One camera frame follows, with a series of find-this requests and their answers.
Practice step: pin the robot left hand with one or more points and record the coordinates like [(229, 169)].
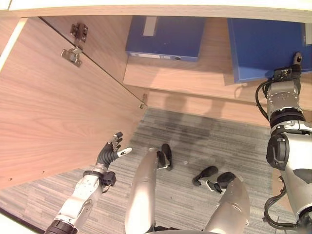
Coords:
[(106, 156)]

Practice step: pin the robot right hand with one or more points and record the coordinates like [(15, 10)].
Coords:
[(297, 64)]

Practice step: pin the blue plain file folder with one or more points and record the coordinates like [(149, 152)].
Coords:
[(260, 48)]

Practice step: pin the robot right arm silver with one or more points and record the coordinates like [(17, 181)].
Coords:
[(285, 102)]

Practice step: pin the robot left arm silver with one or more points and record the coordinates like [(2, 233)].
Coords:
[(81, 195)]

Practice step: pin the wooden cabinet door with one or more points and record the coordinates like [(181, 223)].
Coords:
[(58, 109)]

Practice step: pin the wooden office cabinet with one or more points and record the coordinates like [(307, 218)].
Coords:
[(195, 78)]

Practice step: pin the blue file folder with label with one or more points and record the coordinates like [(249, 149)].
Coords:
[(168, 36)]

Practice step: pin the robot left leg silver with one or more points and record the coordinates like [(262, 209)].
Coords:
[(142, 192)]

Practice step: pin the robot leg silver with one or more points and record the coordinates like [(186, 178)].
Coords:
[(142, 192), (231, 209)]

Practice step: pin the robot left foot dark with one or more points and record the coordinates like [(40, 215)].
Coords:
[(167, 156)]

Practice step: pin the robot foot dark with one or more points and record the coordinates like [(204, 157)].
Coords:
[(209, 176), (167, 156)]

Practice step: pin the small metal door hinge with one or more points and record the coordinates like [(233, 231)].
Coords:
[(143, 100)]

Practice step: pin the robot right foot dark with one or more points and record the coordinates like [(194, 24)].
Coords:
[(209, 176)]

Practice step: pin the large metal door hinge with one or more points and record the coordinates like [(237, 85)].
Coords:
[(75, 46)]

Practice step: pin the robot right leg silver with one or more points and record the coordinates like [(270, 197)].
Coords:
[(231, 209)]

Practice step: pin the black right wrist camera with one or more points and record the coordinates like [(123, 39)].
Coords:
[(282, 73)]

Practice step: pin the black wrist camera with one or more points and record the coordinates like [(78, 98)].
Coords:
[(109, 179), (282, 73)]

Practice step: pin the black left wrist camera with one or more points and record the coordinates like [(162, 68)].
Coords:
[(109, 179)]

